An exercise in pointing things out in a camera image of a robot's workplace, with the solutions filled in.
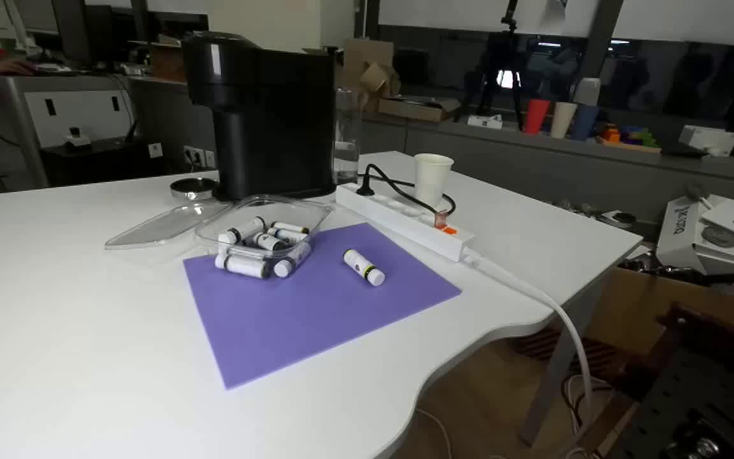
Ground white power strip orange button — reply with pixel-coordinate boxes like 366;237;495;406
335;182;479;266

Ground white cylindrical tube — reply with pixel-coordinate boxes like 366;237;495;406
342;248;387;289
270;219;314;239
211;249;273;284
216;217;270;249
270;239;314;281
250;233;290;254

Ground white paper cup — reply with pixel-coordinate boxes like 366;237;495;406
414;150;456;208

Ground purple paper mat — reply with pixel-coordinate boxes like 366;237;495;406
180;221;465;392

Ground clear water tank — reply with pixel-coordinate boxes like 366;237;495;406
331;84;366;186

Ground black coffee machine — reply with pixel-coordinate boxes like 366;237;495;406
180;30;338;203

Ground brown cardboard boxes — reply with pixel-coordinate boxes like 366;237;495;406
338;35;465;127

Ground round black metal dish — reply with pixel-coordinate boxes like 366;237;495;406
169;173;221;203

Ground grey cabinet counter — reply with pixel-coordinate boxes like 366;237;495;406
356;114;734;224

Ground red cup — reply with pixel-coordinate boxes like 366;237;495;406
521;96;554;137

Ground black tripod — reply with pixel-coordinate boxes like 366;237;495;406
458;0;533;129

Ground beige cup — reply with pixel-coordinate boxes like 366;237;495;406
549;100;578;143

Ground blue cup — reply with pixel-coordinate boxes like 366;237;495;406
570;100;602;143

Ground grey upturned cup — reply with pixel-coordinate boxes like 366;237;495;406
574;75;603;108

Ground colourful toy blocks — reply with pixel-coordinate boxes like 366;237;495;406
596;123;663;152

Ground white cabinet with slots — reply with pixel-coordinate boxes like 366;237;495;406
6;75;145;189

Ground white printed product box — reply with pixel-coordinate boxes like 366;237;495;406
656;191;734;275

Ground small white box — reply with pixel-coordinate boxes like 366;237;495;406
679;123;734;161

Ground black perforated metal rack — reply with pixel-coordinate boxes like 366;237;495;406
610;303;734;459

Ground black plug with cable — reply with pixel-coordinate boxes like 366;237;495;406
355;161;458;219

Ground white power strip cable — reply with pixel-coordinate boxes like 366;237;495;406
462;244;596;428

